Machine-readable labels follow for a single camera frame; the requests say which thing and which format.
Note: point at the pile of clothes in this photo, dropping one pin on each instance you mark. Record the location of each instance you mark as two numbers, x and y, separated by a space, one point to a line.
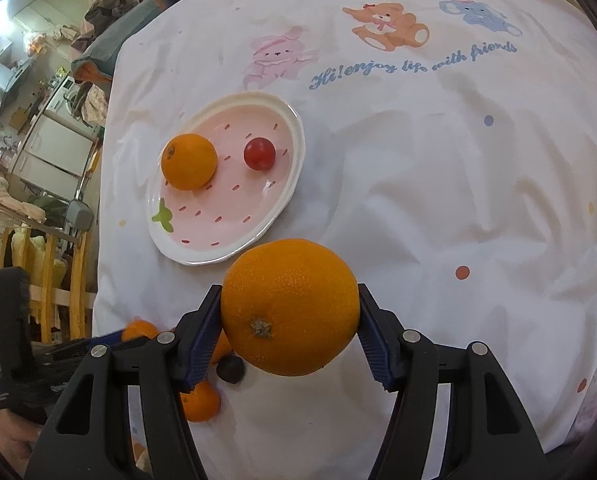
128 0

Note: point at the pink and white plate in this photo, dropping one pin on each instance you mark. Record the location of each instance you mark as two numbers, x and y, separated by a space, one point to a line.
238 200

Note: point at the wooden rail frame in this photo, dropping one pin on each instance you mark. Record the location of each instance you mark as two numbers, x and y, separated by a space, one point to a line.
48 280

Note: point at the pink towel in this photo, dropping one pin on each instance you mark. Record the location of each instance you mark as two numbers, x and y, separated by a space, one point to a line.
3 195

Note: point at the green and orange cushion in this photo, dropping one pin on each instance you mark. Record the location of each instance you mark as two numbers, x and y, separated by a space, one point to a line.
101 47

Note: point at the white printed blanket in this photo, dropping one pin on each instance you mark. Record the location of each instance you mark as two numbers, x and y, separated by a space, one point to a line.
428 185

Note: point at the floral cloth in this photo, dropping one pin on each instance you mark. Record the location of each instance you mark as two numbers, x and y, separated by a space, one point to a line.
94 105

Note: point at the red cherry tomato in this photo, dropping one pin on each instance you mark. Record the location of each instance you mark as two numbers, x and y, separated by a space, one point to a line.
259 154

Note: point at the large orange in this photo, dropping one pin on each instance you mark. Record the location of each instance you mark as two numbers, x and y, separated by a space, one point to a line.
288 305

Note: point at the white cabinet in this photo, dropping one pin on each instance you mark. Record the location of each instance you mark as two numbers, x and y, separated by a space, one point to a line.
53 150

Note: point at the small tangerine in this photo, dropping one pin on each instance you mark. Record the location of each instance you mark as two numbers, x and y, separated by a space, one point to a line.
138 330
222 349
202 402

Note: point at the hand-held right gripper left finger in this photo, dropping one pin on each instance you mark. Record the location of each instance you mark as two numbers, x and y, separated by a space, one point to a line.
201 357

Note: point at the medium orange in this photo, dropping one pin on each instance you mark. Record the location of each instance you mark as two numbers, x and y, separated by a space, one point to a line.
188 160

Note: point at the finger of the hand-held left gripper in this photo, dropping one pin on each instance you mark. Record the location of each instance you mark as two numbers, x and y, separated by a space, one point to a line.
96 344

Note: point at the dark round fruit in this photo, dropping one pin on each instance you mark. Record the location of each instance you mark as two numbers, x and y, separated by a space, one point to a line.
230 370

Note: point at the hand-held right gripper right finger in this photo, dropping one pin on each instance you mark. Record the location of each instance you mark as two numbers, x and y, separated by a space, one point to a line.
374 360

